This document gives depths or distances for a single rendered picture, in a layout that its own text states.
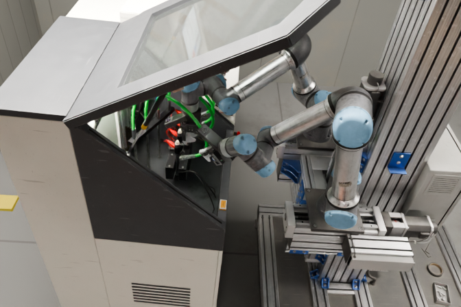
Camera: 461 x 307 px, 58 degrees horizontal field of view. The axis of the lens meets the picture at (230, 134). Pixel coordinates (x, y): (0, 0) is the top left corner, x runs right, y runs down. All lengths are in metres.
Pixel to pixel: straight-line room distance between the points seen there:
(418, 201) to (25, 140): 1.65
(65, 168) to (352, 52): 3.26
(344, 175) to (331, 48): 2.91
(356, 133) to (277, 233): 1.55
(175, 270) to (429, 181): 1.22
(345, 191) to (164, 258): 0.94
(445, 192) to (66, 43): 1.75
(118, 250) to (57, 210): 0.34
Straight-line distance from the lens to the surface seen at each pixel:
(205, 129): 1.64
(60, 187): 1.80
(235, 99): 1.66
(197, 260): 2.03
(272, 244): 2.69
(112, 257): 2.12
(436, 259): 3.03
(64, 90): 1.63
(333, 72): 4.45
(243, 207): 3.13
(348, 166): 1.45
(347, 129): 1.32
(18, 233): 3.17
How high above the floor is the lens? 2.42
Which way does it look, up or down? 41 degrees down
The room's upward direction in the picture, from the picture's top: 6 degrees clockwise
